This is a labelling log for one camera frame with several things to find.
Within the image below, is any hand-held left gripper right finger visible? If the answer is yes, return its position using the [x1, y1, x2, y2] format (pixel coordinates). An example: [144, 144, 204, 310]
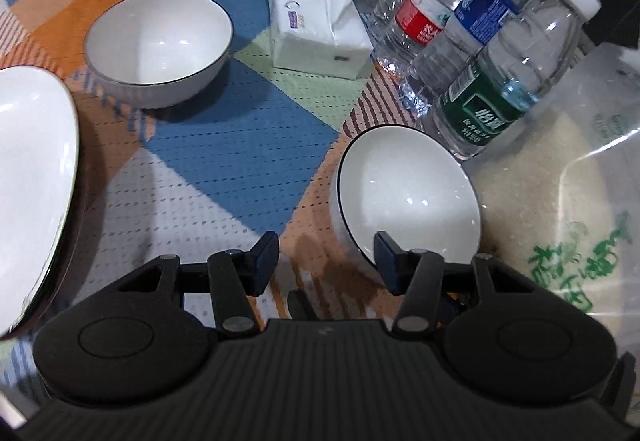
[374, 231, 534, 335]

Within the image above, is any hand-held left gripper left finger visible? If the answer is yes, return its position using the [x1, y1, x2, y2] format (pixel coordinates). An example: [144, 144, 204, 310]
[117, 231, 281, 335]

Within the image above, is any small white bowl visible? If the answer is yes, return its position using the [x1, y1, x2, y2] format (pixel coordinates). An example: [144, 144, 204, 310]
[83, 0, 234, 109]
[329, 124, 484, 272]

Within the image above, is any checked patchwork tablecloth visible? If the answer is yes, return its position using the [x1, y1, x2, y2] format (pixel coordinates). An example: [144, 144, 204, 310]
[0, 0, 491, 402]

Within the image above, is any green label water bottle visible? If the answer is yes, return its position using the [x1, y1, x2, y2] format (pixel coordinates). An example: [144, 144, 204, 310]
[422, 0, 602, 161]

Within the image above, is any clear rice bag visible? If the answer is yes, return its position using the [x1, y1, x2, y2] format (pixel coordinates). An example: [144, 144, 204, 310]
[470, 44, 640, 347]

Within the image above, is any white tissue pack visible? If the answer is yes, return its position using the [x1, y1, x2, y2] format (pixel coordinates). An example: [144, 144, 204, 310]
[268, 0, 373, 81]

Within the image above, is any red cap water bottle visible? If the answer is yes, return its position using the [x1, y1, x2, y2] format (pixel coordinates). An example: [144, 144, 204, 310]
[380, 0, 502, 82]

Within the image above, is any white plate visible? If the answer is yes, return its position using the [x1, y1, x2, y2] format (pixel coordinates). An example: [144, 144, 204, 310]
[0, 65, 81, 339]

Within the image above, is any blue cap water bottle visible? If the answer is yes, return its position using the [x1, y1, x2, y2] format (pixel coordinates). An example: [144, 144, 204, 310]
[400, 0, 560, 117]

